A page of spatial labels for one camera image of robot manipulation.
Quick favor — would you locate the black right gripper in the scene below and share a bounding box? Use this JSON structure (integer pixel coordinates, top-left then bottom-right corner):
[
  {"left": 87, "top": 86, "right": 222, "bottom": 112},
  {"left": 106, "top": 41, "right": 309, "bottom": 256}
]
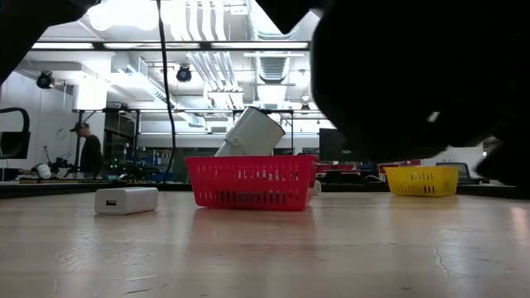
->
[{"left": 310, "top": 0, "right": 530, "bottom": 161}]

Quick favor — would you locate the white rectangular USB charger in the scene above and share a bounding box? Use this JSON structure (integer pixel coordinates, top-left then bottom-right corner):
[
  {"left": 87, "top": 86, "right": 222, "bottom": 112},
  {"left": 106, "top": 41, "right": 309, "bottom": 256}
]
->
[{"left": 94, "top": 187, "right": 160, "bottom": 216}]

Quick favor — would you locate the dark grey office chair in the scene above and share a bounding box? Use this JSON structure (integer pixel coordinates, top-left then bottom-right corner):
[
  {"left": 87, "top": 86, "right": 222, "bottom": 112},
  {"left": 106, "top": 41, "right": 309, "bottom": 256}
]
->
[{"left": 435, "top": 161, "right": 471, "bottom": 185}]

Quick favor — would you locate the yellow plastic basket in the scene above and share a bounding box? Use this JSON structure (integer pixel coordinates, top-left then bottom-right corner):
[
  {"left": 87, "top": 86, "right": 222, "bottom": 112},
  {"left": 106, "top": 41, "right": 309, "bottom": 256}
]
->
[{"left": 383, "top": 165, "right": 460, "bottom": 198}]

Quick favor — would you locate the black computer monitor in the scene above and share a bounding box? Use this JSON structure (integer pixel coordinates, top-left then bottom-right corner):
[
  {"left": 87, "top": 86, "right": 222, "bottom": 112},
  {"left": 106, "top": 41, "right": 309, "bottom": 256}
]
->
[
  {"left": 318, "top": 127, "right": 353, "bottom": 162},
  {"left": 0, "top": 132, "right": 31, "bottom": 161}
]

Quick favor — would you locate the red plastic basket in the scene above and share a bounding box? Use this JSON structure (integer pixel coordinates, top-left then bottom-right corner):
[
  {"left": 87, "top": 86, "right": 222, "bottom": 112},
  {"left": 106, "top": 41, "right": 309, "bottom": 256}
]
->
[{"left": 185, "top": 155, "right": 319, "bottom": 212}]

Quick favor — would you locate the black ceiling spotlight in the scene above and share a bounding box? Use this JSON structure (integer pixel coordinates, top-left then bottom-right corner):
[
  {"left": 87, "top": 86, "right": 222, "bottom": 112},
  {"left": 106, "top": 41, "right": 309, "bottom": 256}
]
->
[
  {"left": 36, "top": 70, "right": 55, "bottom": 90},
  {"left": 176, "top": 64, "right": 193, "bottom": 84}
]

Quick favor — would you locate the silver round air duct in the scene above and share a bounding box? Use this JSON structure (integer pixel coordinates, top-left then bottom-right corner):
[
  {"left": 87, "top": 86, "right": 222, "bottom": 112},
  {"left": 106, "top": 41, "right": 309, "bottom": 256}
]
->
[{"left": 247, "top": 0, "right": 306, "bottom": 41}]

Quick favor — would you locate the black overhead frame bar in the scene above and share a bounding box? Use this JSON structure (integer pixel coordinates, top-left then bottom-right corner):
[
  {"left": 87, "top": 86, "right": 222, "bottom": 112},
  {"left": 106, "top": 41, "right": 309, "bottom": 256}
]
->
[{"left": 31, "top": 40, "right": 311, "bottom": 52}]

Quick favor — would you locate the black looped cable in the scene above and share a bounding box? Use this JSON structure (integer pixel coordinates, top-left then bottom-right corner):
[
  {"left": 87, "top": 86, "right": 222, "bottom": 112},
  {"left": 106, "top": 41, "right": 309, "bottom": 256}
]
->
[{"left": 0, "top": 106, "right": 32, "bottom": 161}]

